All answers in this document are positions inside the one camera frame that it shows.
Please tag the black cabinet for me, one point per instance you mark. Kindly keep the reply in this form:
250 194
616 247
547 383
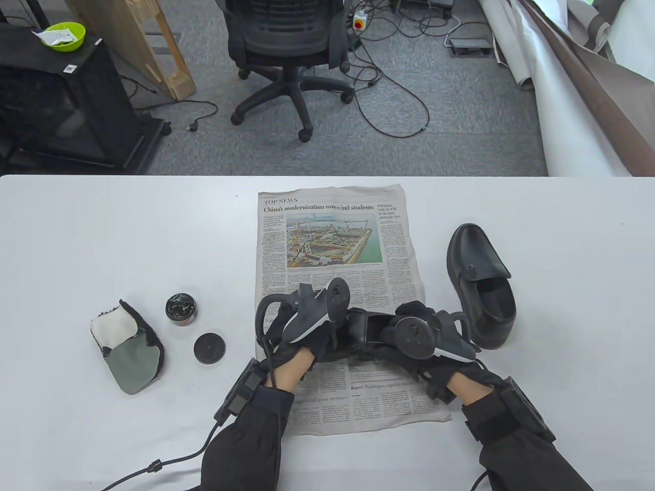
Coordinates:
77 102

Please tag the black left wrist sensor module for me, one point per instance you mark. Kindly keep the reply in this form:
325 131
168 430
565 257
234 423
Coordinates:
243 391

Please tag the green plastic bowl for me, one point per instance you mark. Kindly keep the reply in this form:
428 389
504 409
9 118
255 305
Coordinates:
75 42

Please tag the white packet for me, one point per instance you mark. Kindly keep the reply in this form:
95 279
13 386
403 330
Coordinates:
53 36

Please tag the white polishing cloth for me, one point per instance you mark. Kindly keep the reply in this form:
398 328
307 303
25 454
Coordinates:
133 363

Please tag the wooden frame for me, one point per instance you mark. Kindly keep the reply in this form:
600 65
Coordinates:
123 36

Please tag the person's left forearm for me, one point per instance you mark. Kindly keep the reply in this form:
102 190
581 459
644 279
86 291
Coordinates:
245 450

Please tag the black device box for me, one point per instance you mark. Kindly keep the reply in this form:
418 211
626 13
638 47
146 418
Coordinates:
424 2

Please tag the white and brown rolled sheet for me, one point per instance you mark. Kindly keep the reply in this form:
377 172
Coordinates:
563 102

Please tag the person's right forearm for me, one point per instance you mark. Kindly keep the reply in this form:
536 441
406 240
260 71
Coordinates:
517 450

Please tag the grey floor box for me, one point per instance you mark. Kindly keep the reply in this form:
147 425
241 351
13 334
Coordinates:
471 45

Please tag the person's left hand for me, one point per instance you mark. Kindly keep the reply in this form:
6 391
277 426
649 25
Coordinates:
320 340

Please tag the black leather shoe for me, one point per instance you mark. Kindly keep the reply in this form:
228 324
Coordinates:
476 250
371 327

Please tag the black shoe polish tin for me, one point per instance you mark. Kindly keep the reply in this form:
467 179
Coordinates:
181 308

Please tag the black round plastic lid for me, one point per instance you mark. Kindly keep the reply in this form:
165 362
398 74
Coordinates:
210 349

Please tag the black wrist sensor module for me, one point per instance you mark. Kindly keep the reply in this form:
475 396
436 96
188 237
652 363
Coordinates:
243 391
529 411

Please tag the black right wrist sensor module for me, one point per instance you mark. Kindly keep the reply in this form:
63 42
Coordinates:
529 411

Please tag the black mesh office chair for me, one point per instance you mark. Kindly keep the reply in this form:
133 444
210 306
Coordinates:
286 30

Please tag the grey hand controller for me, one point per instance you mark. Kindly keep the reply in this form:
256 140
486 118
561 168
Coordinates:
414 337
312 312

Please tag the person's right hand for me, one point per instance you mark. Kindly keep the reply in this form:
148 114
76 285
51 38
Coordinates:
455 373

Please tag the printed newspaper sheet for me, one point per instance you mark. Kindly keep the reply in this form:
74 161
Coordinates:
337 209

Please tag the emergency stop button box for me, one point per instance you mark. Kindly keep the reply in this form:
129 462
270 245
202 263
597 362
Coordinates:
359 22

